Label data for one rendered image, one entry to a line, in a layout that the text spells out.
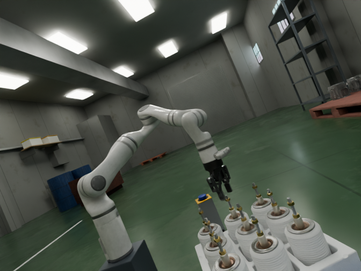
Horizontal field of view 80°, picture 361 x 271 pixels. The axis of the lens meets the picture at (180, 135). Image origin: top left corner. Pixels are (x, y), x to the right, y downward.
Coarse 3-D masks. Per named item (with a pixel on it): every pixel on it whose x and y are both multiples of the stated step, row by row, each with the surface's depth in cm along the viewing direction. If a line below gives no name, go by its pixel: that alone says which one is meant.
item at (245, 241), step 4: (260, 224) 72; (260, 228) 70; (236, 232) 73; (264, 232) 70; (236, 236) 72; (240, 236) 70; (244, 236) 69; (248, 236) 68; (252, 236) 68; (256, 236) 68; (240, 240) 70; (244, 240) 69; (248, 240) 68; (252, 240) 68; (240, 244) 71; (244, 244) 69; (248, 244) 68; (244, 248) 70; (248, 248) 69; (244, 252) 70; (248, 252) 69; (244, 256) 72; (248, 256) 70; (248, 260) 70; (252, 260) 69
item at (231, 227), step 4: (244, 212) 84; (244, 216) 82; (236, 220) 81; (240, 220) 80; (248, 220) 82; (228, 224) 81; (232, 224) 80; (236, 224) 80; (240, 224) 80; (228, 228) 82; (232, 228) 81; (236, 228) 80; (228, 232) 84; (232, 232) 81; (232, 236) 82; (236, 240) 81
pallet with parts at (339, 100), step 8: (352, 80) 336; (360, 80) 318; (328, 88) 347; (336, 88) 337; (344, 88) 332; (352, 88) 338; (360, 88) 331; (336, 96) 338; (344, 96) 330; (352, 96) 307; (360, 96) 279; (328, 104) 328; (336, 104) 297; (344, 104) 272; (352, 104) 256; (360, 104) 243; (312, 112) 357; (320, 112) 348; (336, 112) 293; (344, 112) 287; (352, 112) 276; (360, 112) 259
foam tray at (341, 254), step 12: (336, 240) 61; (240, 252) 73; (288, 252) 64; (336, 252) 57; (348, 252) 55; (204, 264) 75; (252, 264) 66; (300, 264) 58; (324, 264) 55; (336, 264) 54; (348, 264) 55; (360, 264) 55
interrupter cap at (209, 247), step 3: (222, 237) 73; (225, 237) 72; (210, 240) 74; (222, 240) 71; (225, 240) 70; (207, 243) 73; (210, 243) 73; (222, 243) 69; (225, 243) 69; (207, 246) 71; (210, 246) 71; (213, 246) 70; (216, 246) 69; (222, 246) 68; (207, 249) 69; (210, 249) 69; (213, 249) 68; (216, 249) 67
